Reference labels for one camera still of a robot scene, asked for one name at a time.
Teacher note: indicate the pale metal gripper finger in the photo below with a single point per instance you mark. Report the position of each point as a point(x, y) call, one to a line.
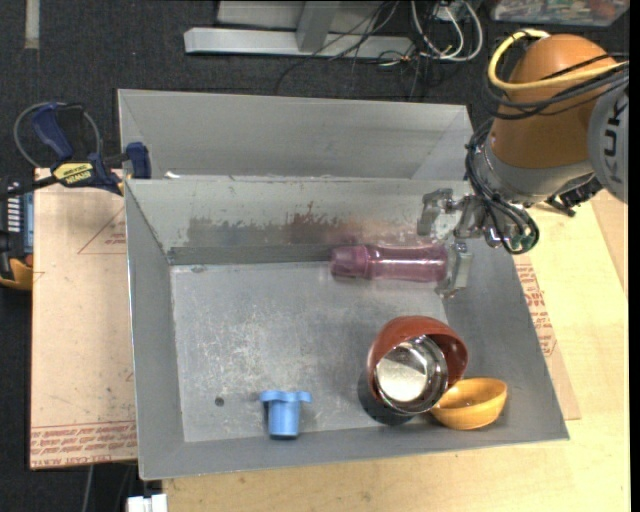
point(457, 272)
point(430, 212)

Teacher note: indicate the pink clear plastic bottle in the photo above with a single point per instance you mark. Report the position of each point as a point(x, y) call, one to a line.
point(395, 262)

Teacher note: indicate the red-brown bowl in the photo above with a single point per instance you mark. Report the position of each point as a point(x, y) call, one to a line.
point(430, 332)

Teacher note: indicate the shiny steel bowl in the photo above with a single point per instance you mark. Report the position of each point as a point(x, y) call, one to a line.
point(407, 375)

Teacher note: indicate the orange bowl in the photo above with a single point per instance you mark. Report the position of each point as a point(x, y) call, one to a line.
point(472, 405)

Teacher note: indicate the grey metal bin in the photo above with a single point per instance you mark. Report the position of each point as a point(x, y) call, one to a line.
point(280, 320)

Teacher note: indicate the blue plastic cap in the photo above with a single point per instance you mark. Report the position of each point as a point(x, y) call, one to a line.
point(284, 412)

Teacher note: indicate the brown cardboard board red print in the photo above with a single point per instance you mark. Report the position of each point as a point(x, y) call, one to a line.
point(80, 310)

